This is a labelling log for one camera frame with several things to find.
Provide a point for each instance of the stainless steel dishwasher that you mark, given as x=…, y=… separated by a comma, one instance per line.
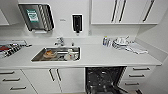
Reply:
x=100, y=81

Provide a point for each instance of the white cup and dishes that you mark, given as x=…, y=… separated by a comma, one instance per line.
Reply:
x=70, y=55

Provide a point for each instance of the blue dish soap bottle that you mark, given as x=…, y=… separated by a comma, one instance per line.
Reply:
x=105, y=41

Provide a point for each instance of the chrome sink faucet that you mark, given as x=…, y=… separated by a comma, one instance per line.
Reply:
x=60, y=41

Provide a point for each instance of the small white bottle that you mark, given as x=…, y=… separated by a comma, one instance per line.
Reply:
x=109, y=42

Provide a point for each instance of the orange bowl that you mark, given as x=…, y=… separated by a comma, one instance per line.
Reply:
x=49, y=53

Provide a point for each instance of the stack of white plates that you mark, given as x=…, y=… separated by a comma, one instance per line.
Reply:
x=120, y=43

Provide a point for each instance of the stainless steel sink basin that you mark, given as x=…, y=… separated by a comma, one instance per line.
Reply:
x=38, y=58

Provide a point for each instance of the white two-door base cabinet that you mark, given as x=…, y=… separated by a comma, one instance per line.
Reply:
x=40, y=81

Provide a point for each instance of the steel paper towel dispenser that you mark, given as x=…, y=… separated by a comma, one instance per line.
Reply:
x=36, y=16

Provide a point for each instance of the white drawer unit narrow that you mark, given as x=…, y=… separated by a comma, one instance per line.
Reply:
x=138, y=76

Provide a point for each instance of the white drawer unit wide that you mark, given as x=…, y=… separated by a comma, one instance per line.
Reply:
x=13, y=81

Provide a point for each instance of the black wall soap dispenser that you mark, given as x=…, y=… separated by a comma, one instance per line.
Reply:
x=77, y=23

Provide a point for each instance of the small wall label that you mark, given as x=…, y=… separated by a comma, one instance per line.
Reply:
x=62, y=20

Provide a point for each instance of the white wall cabinet wide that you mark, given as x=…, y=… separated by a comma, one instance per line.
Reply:
x=103, y=11

